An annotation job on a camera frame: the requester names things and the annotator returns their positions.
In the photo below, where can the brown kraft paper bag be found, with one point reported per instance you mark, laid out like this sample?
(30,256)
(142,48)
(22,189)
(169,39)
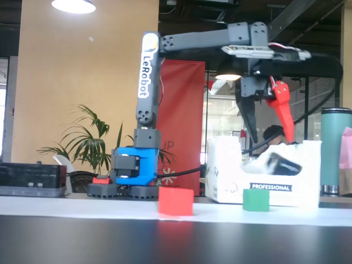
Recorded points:
(346,181)

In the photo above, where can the teal thermos bottle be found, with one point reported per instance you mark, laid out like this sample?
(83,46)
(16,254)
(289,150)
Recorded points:
(331,148)

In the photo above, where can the small black box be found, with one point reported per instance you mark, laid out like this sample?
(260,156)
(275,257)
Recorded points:
(286,166)

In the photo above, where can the green cube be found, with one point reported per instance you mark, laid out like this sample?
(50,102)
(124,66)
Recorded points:
(255,200)

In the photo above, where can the red cube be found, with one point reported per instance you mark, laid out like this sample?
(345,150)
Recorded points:
(176,201)

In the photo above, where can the black electronics case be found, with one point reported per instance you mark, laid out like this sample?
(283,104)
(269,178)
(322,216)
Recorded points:
(30,176)

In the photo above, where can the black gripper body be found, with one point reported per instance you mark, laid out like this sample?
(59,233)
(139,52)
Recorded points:
(254,87)

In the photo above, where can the dark-haired person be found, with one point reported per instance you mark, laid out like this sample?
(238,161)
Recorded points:
(270,133)

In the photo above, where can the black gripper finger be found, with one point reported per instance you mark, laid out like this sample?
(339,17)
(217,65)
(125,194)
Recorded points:
(248,115)

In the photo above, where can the red banner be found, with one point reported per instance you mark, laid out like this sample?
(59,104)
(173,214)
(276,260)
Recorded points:
(181,118)

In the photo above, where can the white pendant lamp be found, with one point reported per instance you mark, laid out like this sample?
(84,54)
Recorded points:
(73,5)

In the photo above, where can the black steel ceiling beam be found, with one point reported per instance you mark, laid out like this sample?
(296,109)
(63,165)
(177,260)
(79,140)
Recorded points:
(291,11)

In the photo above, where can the green palm plant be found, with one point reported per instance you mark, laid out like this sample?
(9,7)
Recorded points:
(88,143)

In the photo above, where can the pink tissue paper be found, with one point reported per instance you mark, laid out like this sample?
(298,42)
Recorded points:
(347,151)

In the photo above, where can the grey robot arm blue base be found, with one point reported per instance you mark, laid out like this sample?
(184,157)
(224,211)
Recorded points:
(147,110)

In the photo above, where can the white camera board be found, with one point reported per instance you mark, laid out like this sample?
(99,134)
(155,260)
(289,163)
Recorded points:
(247,50)

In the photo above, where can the white cardboard box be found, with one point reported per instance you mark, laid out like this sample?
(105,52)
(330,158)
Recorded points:
(225,170)

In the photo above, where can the black pendant lamp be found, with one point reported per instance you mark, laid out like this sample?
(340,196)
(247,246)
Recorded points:
(226,77)

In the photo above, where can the white paper sheet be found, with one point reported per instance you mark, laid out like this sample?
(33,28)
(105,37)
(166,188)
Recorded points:
(68,207)

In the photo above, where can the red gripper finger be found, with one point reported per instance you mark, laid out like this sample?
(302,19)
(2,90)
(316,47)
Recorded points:
(283,107)

